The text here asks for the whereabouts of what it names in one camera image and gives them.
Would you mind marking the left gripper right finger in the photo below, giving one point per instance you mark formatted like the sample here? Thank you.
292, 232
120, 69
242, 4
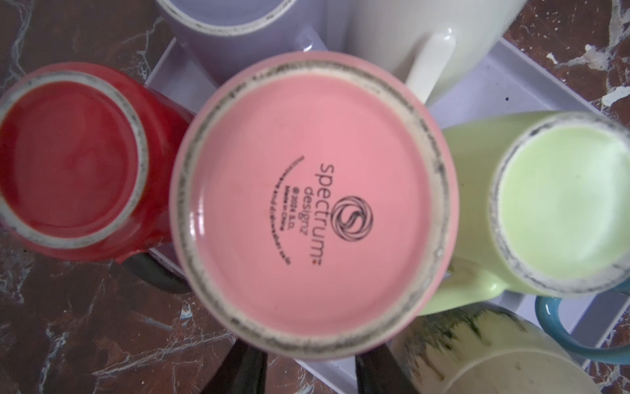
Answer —
378, 373

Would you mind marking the lavender mug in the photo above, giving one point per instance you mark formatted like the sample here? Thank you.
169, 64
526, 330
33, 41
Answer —
226, 37

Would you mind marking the white mug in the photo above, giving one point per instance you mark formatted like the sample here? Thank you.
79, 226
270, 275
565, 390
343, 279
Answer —
430, 45

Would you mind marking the blue mug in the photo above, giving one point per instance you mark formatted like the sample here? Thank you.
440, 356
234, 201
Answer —
571, 335

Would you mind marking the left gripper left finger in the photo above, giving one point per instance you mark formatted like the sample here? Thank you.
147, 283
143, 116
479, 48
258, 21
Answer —
243, 371

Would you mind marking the cream teapot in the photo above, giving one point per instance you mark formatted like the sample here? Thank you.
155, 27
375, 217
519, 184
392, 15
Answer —
484, 348

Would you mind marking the red mug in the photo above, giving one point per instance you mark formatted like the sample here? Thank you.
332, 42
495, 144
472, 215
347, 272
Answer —
87, 155

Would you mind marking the light green mug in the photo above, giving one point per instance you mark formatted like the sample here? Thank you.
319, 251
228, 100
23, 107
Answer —
543, 207

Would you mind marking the pink patterned mug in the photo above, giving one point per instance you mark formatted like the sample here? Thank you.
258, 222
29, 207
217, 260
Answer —
314, 205

